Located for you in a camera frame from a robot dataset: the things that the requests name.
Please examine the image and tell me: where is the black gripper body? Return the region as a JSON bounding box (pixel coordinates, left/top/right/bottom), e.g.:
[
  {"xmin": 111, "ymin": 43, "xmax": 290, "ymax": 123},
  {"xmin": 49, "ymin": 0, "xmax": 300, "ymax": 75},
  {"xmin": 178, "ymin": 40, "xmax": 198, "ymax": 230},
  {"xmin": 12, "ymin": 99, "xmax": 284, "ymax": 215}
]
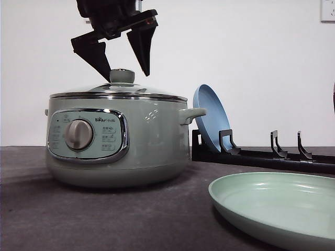
[{"xmin": 76, "ymin": 0, "xmax": 158, "ymax": 40}]

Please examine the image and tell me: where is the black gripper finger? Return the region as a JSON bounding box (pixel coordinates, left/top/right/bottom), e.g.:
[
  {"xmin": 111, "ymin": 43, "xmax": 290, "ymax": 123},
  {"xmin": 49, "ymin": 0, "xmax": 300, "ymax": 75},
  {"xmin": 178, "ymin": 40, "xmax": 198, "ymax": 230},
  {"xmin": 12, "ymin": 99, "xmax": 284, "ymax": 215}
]
[
  {"xmin": 126, "ymin": 25, "xmax": 157, "ymax": 76},
  {"xmin": 71, "ymin": 31, "xmax": 111, "ymax": 82}
]

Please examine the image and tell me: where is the glass steamer lid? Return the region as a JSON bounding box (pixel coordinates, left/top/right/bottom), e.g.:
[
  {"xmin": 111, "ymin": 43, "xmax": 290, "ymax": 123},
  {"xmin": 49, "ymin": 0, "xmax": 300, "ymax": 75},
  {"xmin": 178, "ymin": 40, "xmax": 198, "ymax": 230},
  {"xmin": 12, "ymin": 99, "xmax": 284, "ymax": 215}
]
[{"xmin": 49, "ymin": 69, "xmax": 187, "ymax": 101}]

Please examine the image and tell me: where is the green plate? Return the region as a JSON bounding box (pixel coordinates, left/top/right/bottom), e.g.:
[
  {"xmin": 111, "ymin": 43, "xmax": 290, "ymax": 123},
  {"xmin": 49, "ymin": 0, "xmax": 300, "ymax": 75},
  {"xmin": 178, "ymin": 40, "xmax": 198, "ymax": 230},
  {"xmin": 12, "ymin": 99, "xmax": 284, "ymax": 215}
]
[{"xmin": 208, "ymin": 172, "xmax": 335, "ymax": 251}]

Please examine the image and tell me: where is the green electric steamer pot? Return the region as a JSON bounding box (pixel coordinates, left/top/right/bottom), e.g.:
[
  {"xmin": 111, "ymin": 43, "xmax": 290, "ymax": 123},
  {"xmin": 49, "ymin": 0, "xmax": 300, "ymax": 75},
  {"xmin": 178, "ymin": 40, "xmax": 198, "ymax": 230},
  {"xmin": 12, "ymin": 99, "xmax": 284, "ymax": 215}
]
[{"xmin": 44, "ymin": 97, "xmax": 207, "ymax": 189}]

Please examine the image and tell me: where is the blue plate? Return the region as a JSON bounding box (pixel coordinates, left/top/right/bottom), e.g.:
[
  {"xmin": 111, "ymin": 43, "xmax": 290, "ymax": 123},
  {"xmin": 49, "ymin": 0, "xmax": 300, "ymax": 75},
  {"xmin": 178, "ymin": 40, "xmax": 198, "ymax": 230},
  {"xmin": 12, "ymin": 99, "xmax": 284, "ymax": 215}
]
[{"xmin": 193, "ymin": 84, "xmax": 231, "ymax": 152}]

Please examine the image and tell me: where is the black plate rack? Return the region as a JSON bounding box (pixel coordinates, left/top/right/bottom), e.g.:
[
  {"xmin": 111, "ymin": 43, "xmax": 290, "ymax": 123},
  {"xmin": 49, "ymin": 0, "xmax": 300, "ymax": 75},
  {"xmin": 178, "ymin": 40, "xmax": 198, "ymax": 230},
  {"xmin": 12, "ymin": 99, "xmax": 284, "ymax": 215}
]
[{"xmin": 192, "ymin": 130, "xmax": 335, "ymax": 174}]

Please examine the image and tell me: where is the white wall socket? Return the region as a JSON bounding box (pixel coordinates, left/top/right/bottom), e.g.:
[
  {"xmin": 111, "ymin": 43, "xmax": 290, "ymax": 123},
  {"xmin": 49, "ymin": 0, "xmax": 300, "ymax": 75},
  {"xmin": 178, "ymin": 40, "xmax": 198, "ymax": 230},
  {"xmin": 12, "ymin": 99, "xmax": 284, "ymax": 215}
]
[{"xmin": 320, "ymin": 0, "xmax": 335, "ymax": 24}]

